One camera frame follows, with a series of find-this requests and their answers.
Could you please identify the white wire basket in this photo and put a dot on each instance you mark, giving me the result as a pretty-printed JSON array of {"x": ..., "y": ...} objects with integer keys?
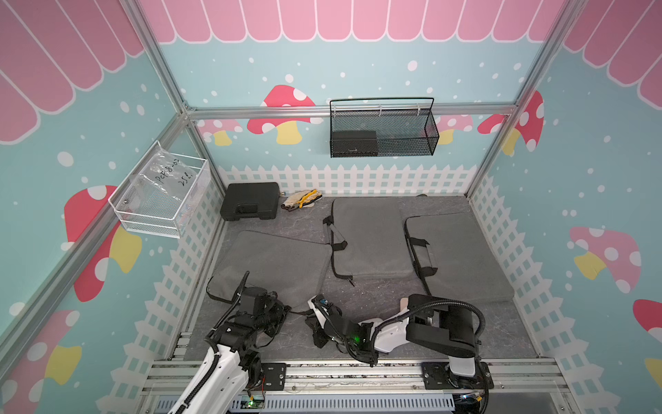
[{"x": 192, "y": 201}]

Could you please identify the grey laptop bag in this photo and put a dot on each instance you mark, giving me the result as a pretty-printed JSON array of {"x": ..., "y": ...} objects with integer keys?
[
  {"x": 367, "y": 239},
  {"x": 293, "y": 269},
  {"x": 453, "y": 260}
]

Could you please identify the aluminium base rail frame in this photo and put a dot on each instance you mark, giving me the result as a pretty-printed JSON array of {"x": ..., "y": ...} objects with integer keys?
[{"x": 398, "y": 386}]

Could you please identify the black wire mesh basket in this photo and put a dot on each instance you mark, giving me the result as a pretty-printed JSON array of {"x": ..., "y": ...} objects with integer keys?
[{"x": 404, "y": 126}]

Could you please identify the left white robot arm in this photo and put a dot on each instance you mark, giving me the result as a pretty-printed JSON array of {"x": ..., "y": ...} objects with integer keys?
[{"x": 232, "y": 363}]

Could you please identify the black box in basket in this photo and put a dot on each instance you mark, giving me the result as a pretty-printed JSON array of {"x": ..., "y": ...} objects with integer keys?
[{"x": 354, "y": 143}]

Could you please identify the clear plastic bag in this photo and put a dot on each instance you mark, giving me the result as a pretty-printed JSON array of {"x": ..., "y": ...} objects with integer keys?
[{"x": 156, "y": 196}]

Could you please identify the black plastic tool case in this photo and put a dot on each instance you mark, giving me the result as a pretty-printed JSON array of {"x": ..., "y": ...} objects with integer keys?
[{"x": 251, "y": 200}]

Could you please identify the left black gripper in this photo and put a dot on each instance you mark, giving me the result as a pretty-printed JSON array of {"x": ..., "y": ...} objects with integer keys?
[{"x": 281, "y": 312}]

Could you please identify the yellow black pliers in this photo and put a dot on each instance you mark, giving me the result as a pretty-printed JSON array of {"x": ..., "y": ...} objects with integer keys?
[{"x": 309, "y": 198}]

